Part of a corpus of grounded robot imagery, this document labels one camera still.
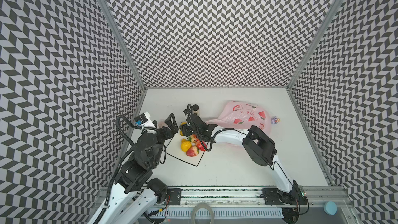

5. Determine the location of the purple small toy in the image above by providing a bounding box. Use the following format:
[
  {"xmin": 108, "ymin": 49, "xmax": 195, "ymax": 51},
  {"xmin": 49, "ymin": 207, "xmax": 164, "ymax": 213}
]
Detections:
[{"xmin": 271, "ymin": 117, "xmax": 280, "ymax": 124}]

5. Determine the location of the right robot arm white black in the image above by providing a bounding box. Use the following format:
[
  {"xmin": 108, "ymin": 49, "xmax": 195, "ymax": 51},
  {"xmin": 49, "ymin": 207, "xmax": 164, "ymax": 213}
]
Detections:
[{"xmin": 180, "ymin": 104, "xmax": 309, "ymax": 208}]

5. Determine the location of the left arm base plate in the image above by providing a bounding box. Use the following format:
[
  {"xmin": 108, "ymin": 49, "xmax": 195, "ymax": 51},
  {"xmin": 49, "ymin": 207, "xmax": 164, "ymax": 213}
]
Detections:
[{"xmin": 157, "ymin": 188, "xmax": 182, "ymax": 206}]

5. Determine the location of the fake peach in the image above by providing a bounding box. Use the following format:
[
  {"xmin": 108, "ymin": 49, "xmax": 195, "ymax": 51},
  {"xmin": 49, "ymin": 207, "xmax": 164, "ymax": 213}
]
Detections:
[{"xmin": 188, "ymin": 134, "xmax": 199, "ymax": 144}]

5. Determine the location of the pink plastic bag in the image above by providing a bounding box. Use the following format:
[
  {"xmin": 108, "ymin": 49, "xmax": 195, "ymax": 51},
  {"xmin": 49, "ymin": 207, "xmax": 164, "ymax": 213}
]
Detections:
[{"xmin": 206, "ymin": 101, "xmax": 272, "ymax": 135}]

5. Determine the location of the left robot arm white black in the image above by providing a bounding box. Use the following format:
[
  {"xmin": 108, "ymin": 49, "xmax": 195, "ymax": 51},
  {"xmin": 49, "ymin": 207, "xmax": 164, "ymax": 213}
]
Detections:
[{"xmin": 88, "ymin": 112, "xmax": 178, "ymax": 224}]

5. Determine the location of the teal round cap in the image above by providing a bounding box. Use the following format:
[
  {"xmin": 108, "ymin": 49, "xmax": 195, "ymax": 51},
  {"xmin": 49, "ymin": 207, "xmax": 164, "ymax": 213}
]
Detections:
[{"xmin": 323, "ymin": 201, "xmax": 338, "ymax": 216}]

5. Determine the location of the clear tube loop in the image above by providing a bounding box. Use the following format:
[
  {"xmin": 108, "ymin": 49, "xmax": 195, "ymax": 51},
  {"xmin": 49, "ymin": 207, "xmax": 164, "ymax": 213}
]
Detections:
[{"xmin": 190, "ymin": 203, "xmax": 215, "ymax": 224}]

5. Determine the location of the aluminium front rail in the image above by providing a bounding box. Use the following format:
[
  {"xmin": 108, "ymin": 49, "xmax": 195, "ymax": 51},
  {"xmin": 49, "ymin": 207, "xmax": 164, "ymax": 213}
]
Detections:
[{"xmin": 158, "ymin": 186, "xmax": 354, "ymax": 209}]

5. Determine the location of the glass jar black lid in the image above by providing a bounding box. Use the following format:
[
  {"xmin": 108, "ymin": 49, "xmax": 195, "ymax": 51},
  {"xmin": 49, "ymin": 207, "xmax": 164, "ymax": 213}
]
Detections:
[{"xmin": 192, "ymin": 104, "xmax": 200, "ymax": 116}]

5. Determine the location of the pink block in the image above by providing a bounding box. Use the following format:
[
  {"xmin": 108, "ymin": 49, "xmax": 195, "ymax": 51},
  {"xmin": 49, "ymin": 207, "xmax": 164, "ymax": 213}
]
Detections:
[{"xmin": 157, "ymin": 121, "xmax": 167, "ymax": 129}]

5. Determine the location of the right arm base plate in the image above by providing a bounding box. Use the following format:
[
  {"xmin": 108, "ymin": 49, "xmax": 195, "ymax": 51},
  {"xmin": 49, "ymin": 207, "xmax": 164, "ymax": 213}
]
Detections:
[{"xmin": 260, "ymin": 188, "xmax": 308, "ymax": 206}]

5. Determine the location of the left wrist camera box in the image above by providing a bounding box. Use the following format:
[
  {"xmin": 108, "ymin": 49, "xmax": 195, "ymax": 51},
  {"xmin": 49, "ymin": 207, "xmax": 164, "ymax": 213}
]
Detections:
[{"xmin": 134, "ymin": 112, "xmax": 155, "ymax": 128}]

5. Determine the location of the fake yellow fruit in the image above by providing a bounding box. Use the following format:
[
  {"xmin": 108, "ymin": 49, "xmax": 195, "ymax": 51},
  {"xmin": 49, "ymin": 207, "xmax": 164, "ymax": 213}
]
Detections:
[{"xmin": 180, "ymin": 139, "xmax": 192, "ymax": 152}]

